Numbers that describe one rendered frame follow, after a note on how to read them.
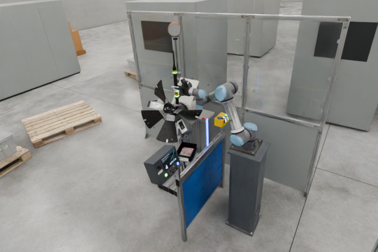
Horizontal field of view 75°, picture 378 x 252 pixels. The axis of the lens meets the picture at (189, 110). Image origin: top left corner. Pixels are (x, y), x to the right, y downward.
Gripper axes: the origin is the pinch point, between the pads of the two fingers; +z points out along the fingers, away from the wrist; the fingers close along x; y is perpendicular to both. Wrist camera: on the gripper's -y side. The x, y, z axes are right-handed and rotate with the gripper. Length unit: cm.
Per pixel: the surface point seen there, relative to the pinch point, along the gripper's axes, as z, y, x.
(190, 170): -41, 63, -37
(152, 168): -41, 25, -83
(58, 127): 270, 134, -4
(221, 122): -43, 42, 21
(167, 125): 1.8, 40.8, -13.0
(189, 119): -21.8, 29.5, -7.1
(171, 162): -45, 30, -67
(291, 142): -107, 76, 70
